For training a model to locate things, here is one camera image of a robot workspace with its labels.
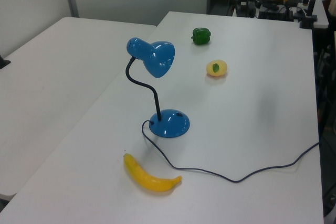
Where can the blue desk lamp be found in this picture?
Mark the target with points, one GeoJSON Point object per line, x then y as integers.
{"type": "Point", "coordinates": [168, 125]}

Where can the black equipment on background desk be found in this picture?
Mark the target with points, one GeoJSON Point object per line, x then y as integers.
{"type": "Point", "coordinates": [275, 11]}

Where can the green toy bell pepper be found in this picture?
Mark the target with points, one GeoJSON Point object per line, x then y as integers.
{"type": "Point", "coordinates": [200, 36]}

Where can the small black knob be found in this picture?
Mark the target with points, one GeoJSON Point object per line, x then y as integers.
{"type": "Point", "coordinates": [305, 0]}

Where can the yellow toy peach with leaf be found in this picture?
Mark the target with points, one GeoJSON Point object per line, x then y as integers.
{"type": "Point", "coordinates": [216, 69]}

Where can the yellow toy banana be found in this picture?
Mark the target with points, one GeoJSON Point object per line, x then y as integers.
{"type": "Point", "coordinates": [151, 180]}

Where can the white adjacent table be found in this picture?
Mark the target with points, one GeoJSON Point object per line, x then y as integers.
{"type": "Point", "coordinates": [52, 90]}

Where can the black clamp on table edge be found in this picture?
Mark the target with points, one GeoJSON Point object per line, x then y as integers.
{"type": "Point", "coordinates": [4, 62]}

